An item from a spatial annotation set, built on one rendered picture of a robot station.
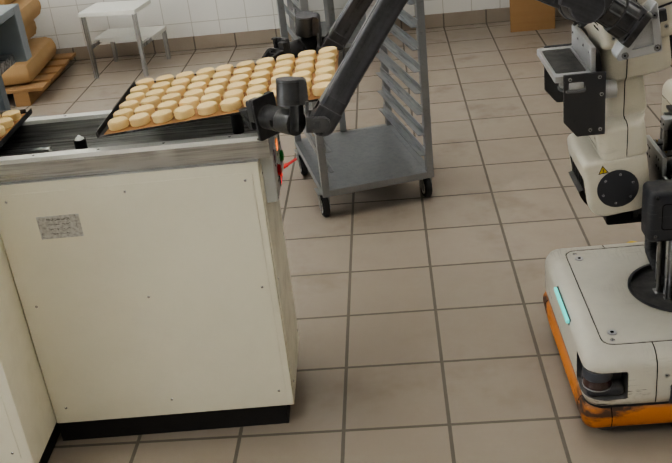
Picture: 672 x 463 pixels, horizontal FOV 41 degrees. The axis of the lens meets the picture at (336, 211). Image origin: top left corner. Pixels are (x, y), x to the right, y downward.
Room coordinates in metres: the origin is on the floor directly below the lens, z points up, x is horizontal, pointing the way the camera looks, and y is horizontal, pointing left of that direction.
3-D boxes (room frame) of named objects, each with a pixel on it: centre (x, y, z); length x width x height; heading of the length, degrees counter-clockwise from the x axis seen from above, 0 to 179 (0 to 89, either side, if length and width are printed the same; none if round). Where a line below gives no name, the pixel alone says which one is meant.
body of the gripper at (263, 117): (1.94, 0.12, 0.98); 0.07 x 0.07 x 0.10; 41
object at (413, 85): (3.72, -0.33, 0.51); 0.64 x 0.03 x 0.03; 10
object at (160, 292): (2.23, 0.52, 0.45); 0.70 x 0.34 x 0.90; 87
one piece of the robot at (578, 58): (2.15, -0.65, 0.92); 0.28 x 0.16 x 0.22; 176
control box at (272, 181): (2.21, 0.15, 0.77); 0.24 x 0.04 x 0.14; 177
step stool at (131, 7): (6.08, 1.30, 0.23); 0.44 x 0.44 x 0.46; 77
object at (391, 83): (3.72, -0.33, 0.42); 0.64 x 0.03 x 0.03; 10
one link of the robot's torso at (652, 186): (2.07, -0.77, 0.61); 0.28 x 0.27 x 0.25; 176
